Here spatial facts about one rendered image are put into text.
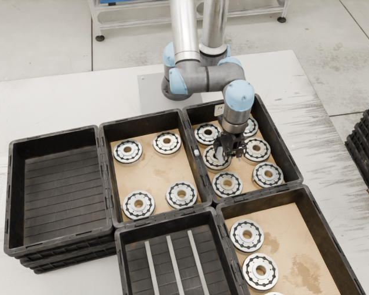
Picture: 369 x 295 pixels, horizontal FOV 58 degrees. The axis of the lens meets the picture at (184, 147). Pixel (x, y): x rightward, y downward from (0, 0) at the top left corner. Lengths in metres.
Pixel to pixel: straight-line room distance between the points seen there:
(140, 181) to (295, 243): 0.54
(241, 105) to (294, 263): 0.50
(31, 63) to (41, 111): 1.46
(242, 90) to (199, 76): 0.14
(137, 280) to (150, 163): 0.40
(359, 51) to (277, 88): 1.69
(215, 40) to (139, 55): 1.67
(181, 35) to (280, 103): 0.75
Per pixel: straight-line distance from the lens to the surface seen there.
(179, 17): 1.01
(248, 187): 1.16
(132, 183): 1.16
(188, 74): 0.95
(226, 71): 0.97
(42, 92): 1.72
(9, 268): 1.31
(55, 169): 1.26
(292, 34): 3.24
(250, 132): 1.25
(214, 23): 1.25
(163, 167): 1.18
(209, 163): 1.15
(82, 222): 1.13
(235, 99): 0.88
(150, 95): 1.49
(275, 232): 1.11
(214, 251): 1.06
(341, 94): 2.82
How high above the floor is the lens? 1.83
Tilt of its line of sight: 55 degrees down
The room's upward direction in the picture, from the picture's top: straight up
